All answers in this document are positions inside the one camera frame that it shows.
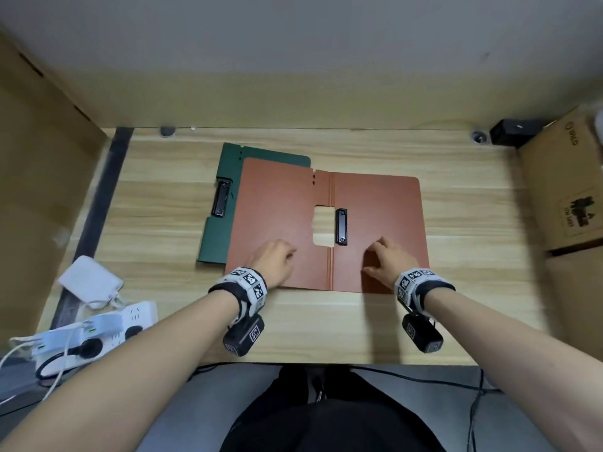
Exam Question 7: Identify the person's left hand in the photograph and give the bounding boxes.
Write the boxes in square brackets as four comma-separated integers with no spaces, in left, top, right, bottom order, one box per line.
[244,239,299,290]

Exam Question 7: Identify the cardboard side panel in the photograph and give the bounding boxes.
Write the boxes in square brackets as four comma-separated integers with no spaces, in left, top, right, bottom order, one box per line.
[0,28,110,344]

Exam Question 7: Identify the black box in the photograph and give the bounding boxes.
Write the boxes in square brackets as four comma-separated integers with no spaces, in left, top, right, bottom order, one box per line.
[489,118,551,149]

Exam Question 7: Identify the black clip of brown folder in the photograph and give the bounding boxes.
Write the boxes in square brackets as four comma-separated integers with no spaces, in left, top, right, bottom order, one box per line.
[334,208,350,247]

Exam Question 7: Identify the large black plug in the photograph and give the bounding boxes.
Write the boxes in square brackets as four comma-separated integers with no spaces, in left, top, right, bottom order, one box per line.
[77,338,105,361]

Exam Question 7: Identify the black clip of green folder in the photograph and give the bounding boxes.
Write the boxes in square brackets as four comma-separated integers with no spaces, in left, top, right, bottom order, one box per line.
[211,180,232,218]

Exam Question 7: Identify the plain cardboard box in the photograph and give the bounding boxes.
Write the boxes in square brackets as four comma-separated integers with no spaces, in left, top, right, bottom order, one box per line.
[543,245,603,364]

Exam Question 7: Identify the white cable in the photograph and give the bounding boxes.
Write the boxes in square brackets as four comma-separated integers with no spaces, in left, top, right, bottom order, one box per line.
[0,296,127,406]

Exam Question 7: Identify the black cable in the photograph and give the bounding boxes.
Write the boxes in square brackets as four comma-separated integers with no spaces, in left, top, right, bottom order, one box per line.
[350,366,504,452]

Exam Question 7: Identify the black metal rail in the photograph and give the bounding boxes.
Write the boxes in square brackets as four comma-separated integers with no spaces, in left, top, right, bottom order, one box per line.
[49,127,135,331]

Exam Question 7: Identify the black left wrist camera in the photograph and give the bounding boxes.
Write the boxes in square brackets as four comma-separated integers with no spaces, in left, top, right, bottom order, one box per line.
[222,313,266,358]

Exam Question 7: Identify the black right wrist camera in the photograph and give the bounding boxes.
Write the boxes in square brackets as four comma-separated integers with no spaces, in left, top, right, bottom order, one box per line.
[401,312,445,355]

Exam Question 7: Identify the person's right hand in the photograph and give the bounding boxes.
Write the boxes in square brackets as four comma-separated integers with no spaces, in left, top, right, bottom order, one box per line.
[362,236,421,284]

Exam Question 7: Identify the printed cardboard box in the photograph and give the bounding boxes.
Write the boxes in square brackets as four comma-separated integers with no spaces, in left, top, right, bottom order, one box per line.
[517,105,603,253]

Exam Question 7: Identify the marker-printed left wristband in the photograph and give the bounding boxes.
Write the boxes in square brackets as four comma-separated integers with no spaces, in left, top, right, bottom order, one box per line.
[208,266,269,322]

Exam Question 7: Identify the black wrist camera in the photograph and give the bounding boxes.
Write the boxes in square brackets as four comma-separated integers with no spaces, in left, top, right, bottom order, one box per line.
[401,312,445,355]
[222,313,266,358]

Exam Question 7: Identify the green folder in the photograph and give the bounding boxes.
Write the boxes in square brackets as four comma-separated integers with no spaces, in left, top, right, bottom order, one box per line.
[196,142,312,265]

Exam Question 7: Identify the brown folder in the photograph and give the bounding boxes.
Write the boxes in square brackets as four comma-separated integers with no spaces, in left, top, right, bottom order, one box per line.
[224,157,431,294]

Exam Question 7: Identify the marker-printed right wristband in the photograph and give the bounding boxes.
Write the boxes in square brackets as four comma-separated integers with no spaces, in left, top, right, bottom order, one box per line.
[394,267,457,321]

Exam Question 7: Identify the person's left forearm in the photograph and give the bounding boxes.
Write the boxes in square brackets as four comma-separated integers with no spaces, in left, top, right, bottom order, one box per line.
[0,291,242,452]

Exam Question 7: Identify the person's right forearm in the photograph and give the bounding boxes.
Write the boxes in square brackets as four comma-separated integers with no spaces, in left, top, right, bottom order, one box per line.
[423,288,603,452]

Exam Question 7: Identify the person's black clothing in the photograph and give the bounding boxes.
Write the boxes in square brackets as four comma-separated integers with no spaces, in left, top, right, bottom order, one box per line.
[219,364,447,452]

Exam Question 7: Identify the white power bank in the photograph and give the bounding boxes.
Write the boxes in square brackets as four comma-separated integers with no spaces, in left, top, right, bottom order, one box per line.
[57,255,125,310]

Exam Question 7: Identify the marker-printed wristband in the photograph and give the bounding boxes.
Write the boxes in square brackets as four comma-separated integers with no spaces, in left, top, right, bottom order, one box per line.
[208,266,269,322]
[394,267,457,321]

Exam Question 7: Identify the white power strip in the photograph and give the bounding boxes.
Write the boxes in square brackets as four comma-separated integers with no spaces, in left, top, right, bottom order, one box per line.
[30,300,159,375]

